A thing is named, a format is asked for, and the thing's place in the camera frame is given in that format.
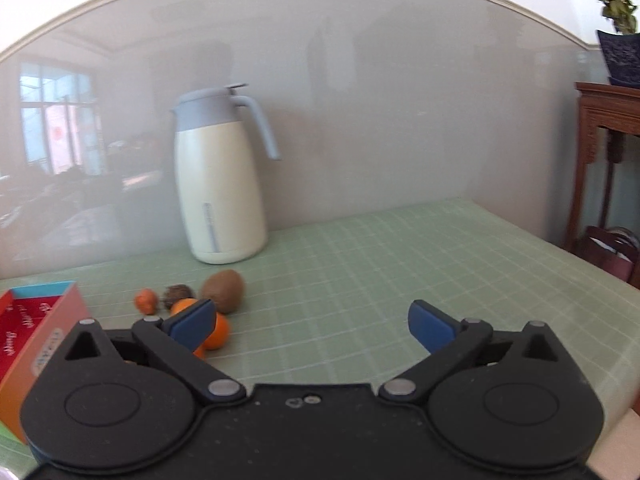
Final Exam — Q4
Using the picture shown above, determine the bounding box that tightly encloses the small carrot piece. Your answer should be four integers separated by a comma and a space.
134, 288, 158, 315

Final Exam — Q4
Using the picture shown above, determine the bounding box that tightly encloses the orange tangerine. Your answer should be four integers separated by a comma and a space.
169, 297, 198, 316
203, 313, 231, 351

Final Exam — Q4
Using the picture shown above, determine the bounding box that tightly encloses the dark round water chestnut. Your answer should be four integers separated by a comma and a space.
162, 284, 195, 311

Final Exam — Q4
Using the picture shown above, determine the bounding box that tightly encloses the brown kiwi fruit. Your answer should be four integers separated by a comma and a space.
198, 270, 245, 314

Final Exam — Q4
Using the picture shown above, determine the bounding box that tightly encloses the red colourful cardboard box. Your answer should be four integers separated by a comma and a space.
0, 281, 89, 442

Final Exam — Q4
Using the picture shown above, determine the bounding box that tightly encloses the dark red bag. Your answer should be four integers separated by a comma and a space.
575, 226, 639, 288

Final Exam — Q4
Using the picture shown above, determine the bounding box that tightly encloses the cream thermos jug grey lid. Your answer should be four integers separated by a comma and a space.
172, 84, 281, 264

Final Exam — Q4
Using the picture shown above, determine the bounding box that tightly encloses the dark wooden side stand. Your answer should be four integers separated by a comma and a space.
563, 81, 640, 256

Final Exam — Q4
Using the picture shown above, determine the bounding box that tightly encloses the dark blue plant pot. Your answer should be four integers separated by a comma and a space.
597, 30, 640, 89

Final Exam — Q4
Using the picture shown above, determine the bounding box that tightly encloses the green potted plant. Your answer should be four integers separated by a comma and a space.
598, 0, 638, 35

